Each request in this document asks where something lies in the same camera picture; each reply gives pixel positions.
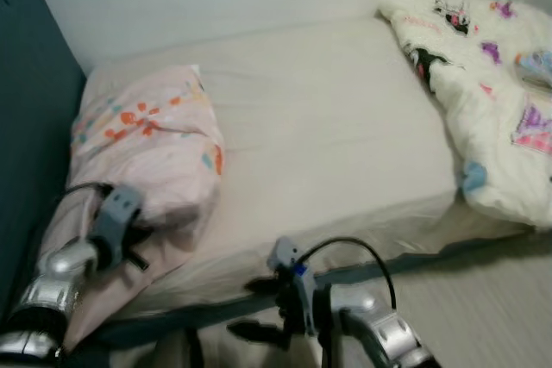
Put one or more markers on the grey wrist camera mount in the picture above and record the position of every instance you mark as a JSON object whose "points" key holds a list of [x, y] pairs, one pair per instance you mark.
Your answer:
{"points": [[291, 277], [116, 213]]}

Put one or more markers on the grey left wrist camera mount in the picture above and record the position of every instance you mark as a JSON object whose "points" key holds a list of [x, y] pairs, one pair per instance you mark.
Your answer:
{"points": [[116, 213]]}

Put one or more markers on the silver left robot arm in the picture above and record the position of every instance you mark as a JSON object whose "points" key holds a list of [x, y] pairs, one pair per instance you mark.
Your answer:
{"points": [[56, 286]]}

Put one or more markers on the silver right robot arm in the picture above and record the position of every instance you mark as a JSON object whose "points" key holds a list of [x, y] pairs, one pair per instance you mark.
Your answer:
{"points": [[379, 325]]}

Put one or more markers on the cream cartoon print blanket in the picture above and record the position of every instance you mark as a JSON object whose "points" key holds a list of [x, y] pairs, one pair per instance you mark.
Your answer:
{"points": [[483, 127]]}

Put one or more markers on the open blue patterned booklet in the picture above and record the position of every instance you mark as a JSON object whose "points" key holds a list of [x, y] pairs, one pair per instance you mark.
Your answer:
{"points": [[536, 65]]}

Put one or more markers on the teal upholstered headboard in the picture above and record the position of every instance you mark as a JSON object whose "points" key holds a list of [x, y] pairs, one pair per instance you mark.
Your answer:
{"points": [[34, 127]]}

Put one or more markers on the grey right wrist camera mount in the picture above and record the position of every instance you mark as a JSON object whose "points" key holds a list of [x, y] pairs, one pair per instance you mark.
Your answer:
{"points": [[291, 277]]}

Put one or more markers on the mattress with beige sheet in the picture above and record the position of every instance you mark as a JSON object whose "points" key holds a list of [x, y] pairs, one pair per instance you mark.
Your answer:
{"points": [[328, 127]]}

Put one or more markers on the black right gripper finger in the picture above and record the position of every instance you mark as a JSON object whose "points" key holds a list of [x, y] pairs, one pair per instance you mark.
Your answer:
{"points": [[261, 285], [257, 332]]}

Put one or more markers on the pink dotted pillow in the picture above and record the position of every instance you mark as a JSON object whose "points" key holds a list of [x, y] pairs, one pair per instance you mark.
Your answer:
{"points": [[147, 152]]}

